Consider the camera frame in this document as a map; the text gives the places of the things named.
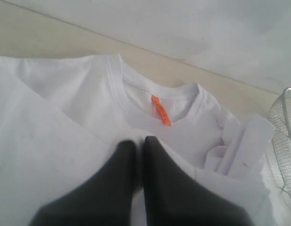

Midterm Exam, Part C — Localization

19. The white t-shirt red print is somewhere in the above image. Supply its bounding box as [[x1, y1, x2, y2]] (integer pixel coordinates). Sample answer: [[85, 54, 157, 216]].
[[0, 55, 276, 226]]

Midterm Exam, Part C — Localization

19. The metal wire mesh basket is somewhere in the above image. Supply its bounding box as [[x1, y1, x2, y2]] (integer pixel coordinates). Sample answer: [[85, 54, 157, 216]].
[[269, 88, 291, 197]]

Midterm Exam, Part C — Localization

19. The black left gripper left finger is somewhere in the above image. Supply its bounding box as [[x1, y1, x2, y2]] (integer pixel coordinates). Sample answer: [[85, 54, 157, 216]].
[[30, 140, 137, 226]]

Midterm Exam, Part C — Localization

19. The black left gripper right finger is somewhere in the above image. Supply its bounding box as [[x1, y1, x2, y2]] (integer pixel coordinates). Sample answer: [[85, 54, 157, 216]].
[[142, 136, 249, 226]]

